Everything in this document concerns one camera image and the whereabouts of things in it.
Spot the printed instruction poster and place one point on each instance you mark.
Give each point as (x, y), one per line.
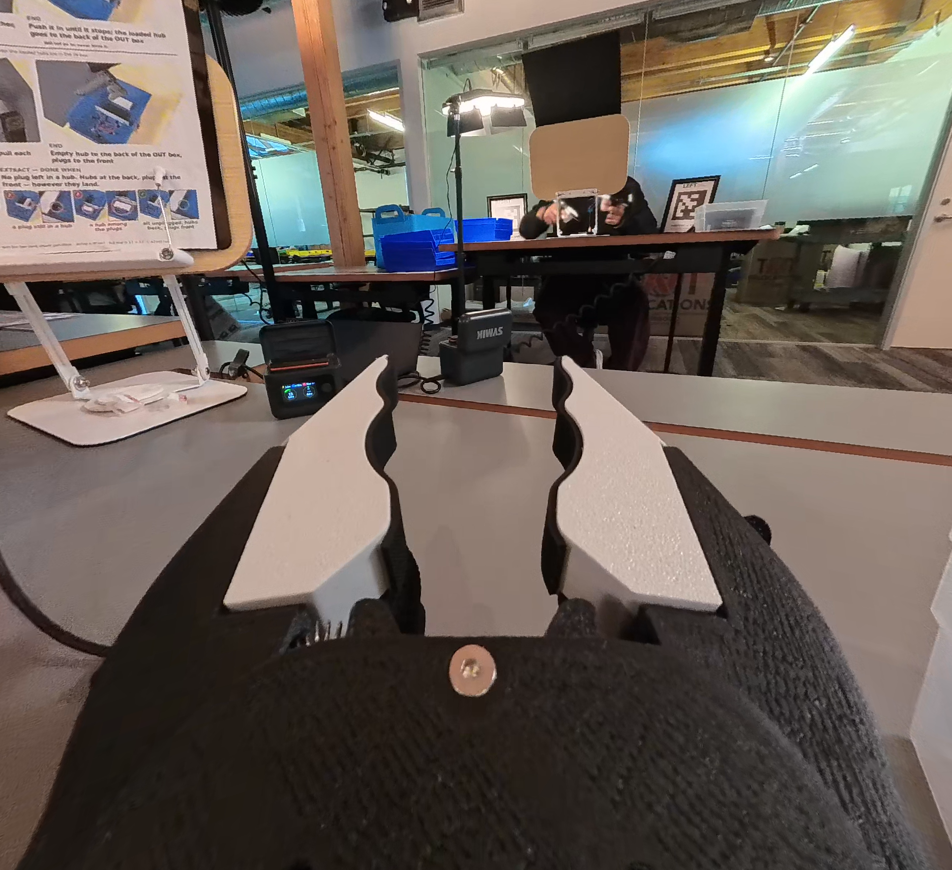
(111, 104)

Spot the white door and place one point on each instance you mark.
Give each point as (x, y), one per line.
(926, 275)

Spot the wooden pillar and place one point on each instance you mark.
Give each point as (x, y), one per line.
(320, 104)

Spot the grey side desk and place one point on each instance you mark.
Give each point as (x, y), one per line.
(89, 330)

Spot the wooden desk black legs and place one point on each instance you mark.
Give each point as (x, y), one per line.
(632, 239)

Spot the small framed sign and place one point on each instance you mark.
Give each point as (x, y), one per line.
(506, 208)

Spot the studio light on stand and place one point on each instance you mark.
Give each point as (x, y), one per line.
(483, 107)

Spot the small black clip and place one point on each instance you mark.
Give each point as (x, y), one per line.
(236, 364)

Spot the blue plastic bin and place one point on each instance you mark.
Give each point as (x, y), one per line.
(409, 245)

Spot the clear acrylic fixture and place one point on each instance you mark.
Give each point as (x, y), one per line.
(578, 215)

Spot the clear storage container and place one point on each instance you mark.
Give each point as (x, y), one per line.
(732, 215)

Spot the charger case with display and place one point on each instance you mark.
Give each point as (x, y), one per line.
(297, 364)

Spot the framed marker sign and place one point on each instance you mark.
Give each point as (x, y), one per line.
(692, 204)

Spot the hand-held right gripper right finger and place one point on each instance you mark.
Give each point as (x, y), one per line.
(632, 513)

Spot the white board stand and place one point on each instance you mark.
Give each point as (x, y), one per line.
(208, 394)

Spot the cardboard box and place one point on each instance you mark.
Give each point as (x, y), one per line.
(680, 304)

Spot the black box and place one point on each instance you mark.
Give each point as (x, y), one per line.
(379, 345)

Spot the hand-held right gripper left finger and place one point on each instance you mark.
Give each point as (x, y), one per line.
(312, 513)

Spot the wooden instruction board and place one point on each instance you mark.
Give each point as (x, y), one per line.
(230, 178)

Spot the black wall speaker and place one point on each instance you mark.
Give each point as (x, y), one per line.
(400, 7)

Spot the wooden workbench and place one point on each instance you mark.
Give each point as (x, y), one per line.
(335, 273)

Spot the black hanging panel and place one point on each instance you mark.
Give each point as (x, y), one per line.
(573, 78)

